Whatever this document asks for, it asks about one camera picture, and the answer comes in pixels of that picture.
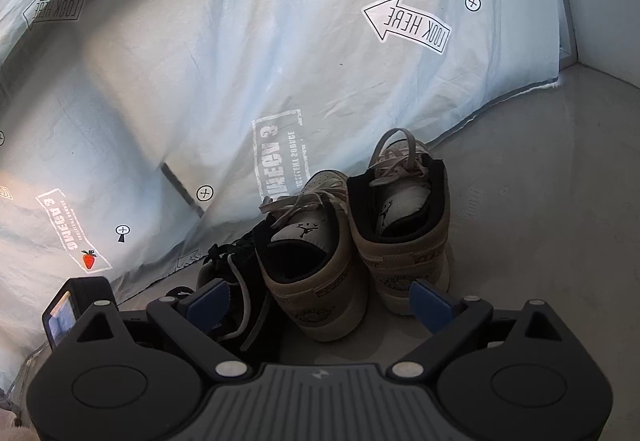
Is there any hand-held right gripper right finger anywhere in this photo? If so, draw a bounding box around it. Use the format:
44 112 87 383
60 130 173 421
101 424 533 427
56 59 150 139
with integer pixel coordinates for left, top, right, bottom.
387 278 576 379

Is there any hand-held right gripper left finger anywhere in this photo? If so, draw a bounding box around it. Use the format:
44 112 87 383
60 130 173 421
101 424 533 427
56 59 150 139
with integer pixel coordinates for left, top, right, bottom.
65 280 251 379

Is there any beige laced sneaker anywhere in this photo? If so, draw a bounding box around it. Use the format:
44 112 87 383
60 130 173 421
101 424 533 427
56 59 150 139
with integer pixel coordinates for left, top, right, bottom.
346 127 451 317
257 170 371 342

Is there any black sneaker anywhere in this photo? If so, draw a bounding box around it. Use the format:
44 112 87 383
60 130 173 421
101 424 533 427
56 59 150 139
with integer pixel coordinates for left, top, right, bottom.
195 223 281 362

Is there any light blue printed sheet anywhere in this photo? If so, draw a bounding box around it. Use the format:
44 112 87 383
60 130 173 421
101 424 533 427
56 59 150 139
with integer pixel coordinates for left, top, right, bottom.
0 0 576 372

